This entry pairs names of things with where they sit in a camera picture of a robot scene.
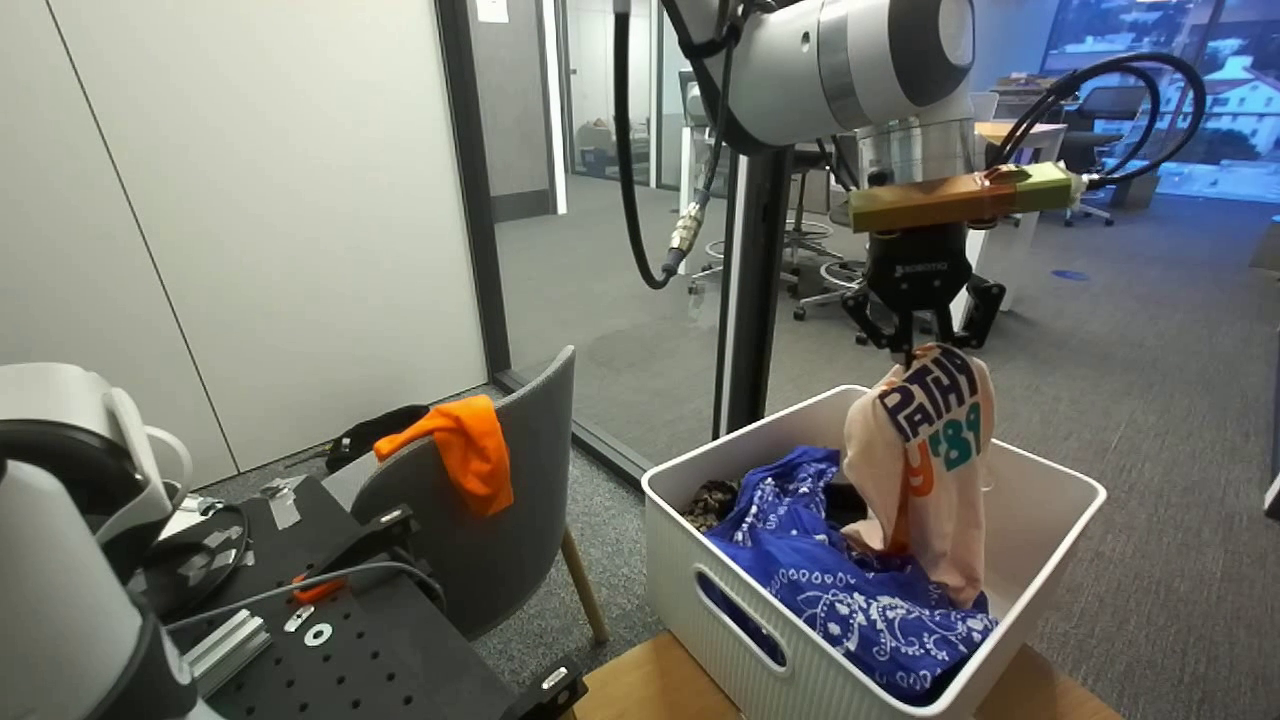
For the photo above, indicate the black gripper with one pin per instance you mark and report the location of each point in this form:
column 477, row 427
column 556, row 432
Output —
column 918, row 273

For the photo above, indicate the beige printed shirt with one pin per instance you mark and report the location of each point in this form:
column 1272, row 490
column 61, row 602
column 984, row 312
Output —
column 923, row 480

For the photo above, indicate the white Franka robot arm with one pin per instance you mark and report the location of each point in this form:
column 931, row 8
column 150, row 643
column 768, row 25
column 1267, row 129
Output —
column 824, row 60

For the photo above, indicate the white plastic box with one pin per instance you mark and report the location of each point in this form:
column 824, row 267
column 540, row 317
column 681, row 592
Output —
column 1043, row 534

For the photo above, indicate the brown cardboard box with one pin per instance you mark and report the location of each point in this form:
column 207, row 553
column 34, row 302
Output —
column 642, row 684

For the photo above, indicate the orange shirt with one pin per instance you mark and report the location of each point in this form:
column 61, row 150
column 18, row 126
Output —
column 473, row 455

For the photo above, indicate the black office chair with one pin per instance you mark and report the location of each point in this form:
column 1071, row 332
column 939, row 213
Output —
column 1107, row 147

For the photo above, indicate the dark patterned cloth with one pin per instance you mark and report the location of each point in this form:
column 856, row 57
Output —
column 710, row 505

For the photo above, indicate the blue patterned cloth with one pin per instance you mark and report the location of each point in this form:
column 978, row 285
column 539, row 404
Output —
column 824, row 602

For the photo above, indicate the black clamp with orange trigger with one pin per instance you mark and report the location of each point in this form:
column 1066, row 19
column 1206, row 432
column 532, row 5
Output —
column 363, row 547

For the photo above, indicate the black perforated breadboard table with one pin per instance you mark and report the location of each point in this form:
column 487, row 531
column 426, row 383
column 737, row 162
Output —
column 375, row 666

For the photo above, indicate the white metal washer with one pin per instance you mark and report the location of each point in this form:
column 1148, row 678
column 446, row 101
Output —
column 317, row 639

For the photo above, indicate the silver aluminium profile piece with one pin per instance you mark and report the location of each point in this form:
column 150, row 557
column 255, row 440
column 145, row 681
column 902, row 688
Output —
column 225, row 649

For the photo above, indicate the yellow wrist camera mount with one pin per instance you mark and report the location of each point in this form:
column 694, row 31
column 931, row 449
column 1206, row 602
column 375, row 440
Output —
column 962, row 203

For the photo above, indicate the black glass door frame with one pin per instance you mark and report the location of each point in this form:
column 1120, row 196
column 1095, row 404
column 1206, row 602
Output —
column 748, row 295

